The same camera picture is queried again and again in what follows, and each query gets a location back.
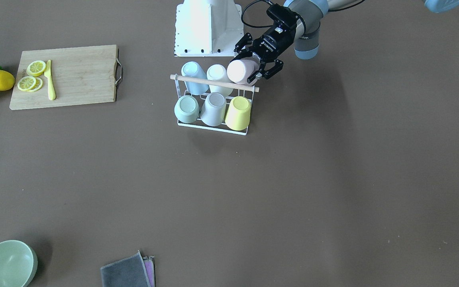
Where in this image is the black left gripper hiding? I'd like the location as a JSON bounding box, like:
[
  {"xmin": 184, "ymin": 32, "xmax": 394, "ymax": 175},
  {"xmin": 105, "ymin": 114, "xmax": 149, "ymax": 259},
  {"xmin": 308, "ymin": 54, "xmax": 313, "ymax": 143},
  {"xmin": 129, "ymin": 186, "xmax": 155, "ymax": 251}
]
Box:
[{"xmin": 233, "ymin": 4, "xmax": 302, "ymax": 84}]

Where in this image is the yellow plastic knife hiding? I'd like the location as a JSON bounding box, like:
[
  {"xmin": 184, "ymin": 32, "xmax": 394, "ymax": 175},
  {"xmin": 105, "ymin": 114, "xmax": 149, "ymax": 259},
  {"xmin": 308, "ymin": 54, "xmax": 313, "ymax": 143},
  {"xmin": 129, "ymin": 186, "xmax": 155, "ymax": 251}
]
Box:
[{"xmin": 44, "ymin": 60, "xmax": 56, "ymax": 100}]

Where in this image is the grey plastic cup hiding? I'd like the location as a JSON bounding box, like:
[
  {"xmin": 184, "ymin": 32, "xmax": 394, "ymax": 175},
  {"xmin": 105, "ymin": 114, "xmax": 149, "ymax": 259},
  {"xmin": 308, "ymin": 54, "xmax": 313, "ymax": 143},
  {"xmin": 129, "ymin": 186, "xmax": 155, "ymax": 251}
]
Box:
[{"xmin": 199, "ymin": 92, "xmax": 226, "ymax": 127}]

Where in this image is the white wire cup rack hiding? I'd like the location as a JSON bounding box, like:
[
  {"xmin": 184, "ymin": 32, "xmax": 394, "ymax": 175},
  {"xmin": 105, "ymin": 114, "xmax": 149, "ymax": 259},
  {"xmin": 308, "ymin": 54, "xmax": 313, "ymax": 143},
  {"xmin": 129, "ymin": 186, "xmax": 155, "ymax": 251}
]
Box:
[{"xmin": 170, "ymin": 74, "xmax": 260, "ymax": 136}]

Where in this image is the green bowl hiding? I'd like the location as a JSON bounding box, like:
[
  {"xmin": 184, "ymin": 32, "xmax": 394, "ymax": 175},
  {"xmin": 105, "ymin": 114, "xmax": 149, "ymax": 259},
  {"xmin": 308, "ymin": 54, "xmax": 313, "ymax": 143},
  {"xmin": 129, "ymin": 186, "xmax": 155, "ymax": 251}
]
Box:
[{"xmin": 0, "ymin": 240, "xmax": 38, "ymax": 287}]

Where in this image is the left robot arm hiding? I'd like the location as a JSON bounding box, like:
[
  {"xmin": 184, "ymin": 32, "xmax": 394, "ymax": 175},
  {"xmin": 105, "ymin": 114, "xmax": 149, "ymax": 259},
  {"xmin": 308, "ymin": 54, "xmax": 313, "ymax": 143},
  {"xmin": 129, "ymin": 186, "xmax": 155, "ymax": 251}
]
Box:
[{"xmin": 233, "ymin": 0, "xmax": 459, "ymax": 87}]

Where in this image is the light blue plastic cup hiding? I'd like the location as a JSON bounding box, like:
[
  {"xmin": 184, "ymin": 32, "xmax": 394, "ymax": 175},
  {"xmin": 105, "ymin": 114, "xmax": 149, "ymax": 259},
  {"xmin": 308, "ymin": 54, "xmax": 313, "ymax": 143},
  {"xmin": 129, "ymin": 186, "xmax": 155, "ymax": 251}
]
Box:
[{"xmin": 181, "ymin": 61, "xmax": 209, "ymax": 96}]

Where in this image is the pink plastic cup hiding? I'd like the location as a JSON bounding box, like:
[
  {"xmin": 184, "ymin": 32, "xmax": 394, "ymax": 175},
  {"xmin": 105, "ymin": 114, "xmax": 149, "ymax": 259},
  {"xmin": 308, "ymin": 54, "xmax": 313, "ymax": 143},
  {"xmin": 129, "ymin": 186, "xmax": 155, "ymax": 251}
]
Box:
[{"xmin": 226, "ymin": 59, "xmax": 259, "ymax": 86}]

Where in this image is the lemon slice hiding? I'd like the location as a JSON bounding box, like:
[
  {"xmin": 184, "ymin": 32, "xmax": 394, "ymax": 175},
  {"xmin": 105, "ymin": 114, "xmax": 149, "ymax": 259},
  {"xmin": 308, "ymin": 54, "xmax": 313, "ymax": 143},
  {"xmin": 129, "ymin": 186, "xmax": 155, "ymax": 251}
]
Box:
[
  {"xmin": 16, "ymin": 76, "xmax": 38, "ymax": 91},
  {"xmin": 26, "ymin": 60, "xmax": 46, "ymax": 77},
  {"xmin": 27, "ymin": 77, "xmax": 43, "ymax": 92}
]

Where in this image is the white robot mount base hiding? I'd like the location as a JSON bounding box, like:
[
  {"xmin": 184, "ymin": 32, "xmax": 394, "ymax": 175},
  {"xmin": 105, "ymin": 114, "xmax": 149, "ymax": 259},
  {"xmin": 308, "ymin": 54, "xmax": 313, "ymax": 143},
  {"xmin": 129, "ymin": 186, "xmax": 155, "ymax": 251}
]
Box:
[{"xmin": 174, "ymin": 0, "xmax": 244, "ymax": 57}]

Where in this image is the yellow plastic cup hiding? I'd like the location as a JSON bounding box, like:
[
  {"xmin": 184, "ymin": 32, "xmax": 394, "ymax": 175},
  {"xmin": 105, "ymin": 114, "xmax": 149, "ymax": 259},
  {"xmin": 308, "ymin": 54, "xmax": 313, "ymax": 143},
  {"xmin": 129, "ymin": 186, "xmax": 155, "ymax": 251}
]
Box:
[{"xmin": 224, "ymin": 96, "xmax": 251, "ymax": 131}]

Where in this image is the green plastic cup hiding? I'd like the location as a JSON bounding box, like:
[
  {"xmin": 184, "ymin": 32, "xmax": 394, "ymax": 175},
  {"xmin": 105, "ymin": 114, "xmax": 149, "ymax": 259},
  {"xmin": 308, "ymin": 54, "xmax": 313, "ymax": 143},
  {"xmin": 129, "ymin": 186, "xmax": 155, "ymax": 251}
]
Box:
[{"xmin": 174, "ymin": 95, "xmax": 200, "ymax": 124}]

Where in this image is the cream plastic cup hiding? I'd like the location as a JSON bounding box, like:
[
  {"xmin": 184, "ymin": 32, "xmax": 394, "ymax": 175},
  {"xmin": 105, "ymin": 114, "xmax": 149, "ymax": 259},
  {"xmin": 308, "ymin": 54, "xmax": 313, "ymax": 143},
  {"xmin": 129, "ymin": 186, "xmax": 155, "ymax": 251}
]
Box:
[{"xmin": 206, "ymin": 64, "xmax": 233, "ymax": 97}]

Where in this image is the bamboo cutting board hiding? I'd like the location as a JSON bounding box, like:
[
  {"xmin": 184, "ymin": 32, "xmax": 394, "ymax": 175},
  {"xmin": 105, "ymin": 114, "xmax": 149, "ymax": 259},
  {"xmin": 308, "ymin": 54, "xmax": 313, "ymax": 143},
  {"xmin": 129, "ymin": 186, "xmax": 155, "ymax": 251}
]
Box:
[{"xmin": 10, "ymin": 44, "xmax": 123, "ymax": 110}]

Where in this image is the pink folded cloth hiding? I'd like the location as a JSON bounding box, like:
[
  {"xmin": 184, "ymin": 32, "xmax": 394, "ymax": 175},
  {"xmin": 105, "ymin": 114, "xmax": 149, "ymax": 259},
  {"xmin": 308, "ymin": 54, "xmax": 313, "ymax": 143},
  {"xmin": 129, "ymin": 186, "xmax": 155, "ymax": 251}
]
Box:
[{"xmin": 142, "ymin": 256, "xmax": 155, "ymax": 287}]

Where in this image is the grey folded cloth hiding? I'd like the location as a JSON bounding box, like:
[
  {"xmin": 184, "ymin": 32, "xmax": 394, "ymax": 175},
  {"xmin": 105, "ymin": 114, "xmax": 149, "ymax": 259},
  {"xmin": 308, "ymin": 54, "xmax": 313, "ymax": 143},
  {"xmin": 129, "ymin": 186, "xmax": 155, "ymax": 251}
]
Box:
[{"xmin": 100, "ymin": 252, "xmax": 149, "ymax": 287}]

